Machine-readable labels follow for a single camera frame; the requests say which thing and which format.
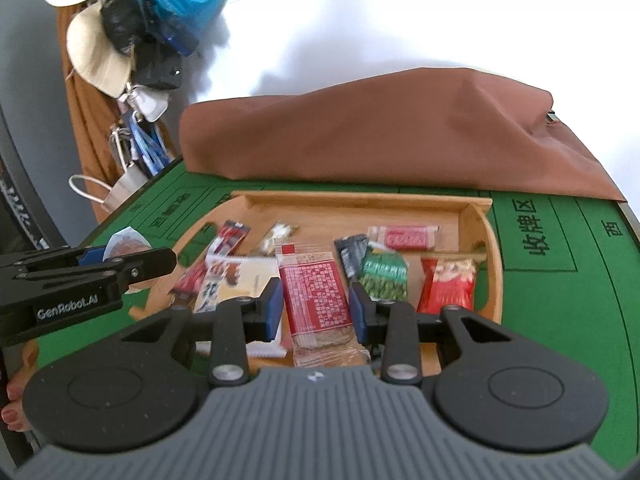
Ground white pastry packet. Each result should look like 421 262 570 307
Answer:
192 254 296 361

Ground blue lanyards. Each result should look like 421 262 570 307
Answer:
127 115 168 177

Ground grey cord bundle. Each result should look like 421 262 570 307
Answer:
109 122 133 173

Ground beige translucent snack packet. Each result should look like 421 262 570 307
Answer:
257 220 301 257

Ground long red stick packet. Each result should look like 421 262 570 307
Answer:
171 259 210 307
212 219 252 257

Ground red snack bar packet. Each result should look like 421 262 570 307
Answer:
276 244 372 367

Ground long black snack packet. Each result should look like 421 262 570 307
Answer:
334 234 372 281

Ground green snack packet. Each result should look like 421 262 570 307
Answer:
359 251 409 305

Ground black bag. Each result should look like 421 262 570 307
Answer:
100 0 146 56
134 42 183 92

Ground red peanut packet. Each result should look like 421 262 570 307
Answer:
416 256 477 313

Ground round translucent snack packet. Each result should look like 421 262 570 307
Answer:
106 226 157 295

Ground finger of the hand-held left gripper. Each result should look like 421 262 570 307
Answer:
0 245 110 277
12 246 179 294

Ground red clear-ended biscuit packet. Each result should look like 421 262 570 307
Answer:
366 225 441 252

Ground blue bag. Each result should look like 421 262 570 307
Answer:
124 0 223 56

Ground white paper bag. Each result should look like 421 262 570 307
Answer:
69 160 151 212

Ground beige hat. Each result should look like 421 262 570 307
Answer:
66 10 136 98

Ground brown cloth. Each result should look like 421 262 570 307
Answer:
178 66 628 203

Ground wooden tray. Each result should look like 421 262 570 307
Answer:
127 190 503 376

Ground person's left hand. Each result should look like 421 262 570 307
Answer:
1 340 40 433

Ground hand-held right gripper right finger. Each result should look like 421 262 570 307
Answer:
348 282 521 386

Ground silver pouch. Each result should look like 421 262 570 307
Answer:
125 85 168 122

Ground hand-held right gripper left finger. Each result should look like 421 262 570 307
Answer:
120 277 285 386

